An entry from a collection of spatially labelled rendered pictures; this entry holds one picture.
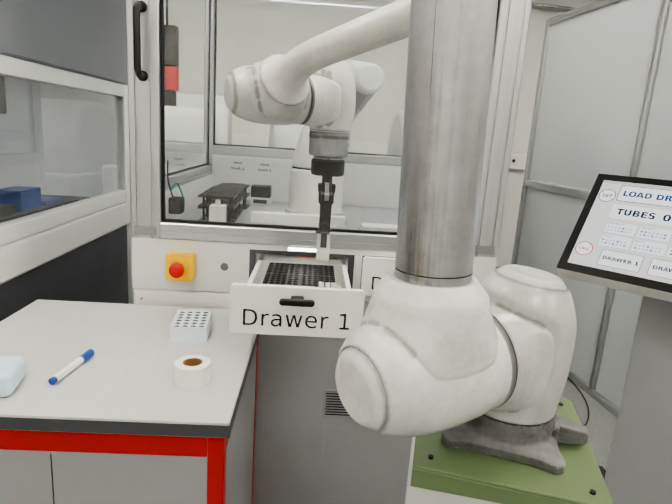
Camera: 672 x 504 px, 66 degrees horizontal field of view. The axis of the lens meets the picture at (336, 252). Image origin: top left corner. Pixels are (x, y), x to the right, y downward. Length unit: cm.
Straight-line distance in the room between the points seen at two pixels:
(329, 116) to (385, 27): 26
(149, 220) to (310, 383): 65
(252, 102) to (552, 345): 67
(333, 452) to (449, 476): 91
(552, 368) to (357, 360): 31
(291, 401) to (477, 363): 100
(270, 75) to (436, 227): 51
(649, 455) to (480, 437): 82
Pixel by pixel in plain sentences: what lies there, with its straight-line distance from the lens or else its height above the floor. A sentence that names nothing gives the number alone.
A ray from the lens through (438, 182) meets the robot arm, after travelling 62.
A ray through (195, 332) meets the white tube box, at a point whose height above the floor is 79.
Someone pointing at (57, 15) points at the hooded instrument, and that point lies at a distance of 195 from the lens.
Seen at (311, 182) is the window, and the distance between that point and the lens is 143.
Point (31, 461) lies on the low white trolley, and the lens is 111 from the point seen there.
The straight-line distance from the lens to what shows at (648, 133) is 285.
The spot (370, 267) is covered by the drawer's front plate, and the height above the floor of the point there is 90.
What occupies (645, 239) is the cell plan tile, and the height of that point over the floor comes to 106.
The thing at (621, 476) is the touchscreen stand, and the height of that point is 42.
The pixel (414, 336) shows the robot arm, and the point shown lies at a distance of 63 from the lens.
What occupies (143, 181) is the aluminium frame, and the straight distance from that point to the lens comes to 148.
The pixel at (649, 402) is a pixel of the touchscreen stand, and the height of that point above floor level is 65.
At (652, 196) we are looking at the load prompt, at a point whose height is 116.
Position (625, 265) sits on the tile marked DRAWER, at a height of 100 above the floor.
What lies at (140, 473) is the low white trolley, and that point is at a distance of 106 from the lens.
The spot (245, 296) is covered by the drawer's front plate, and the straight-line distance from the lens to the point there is 113.
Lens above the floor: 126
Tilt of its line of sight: 13 degrees down
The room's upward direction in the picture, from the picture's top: 4 degrees clockwise
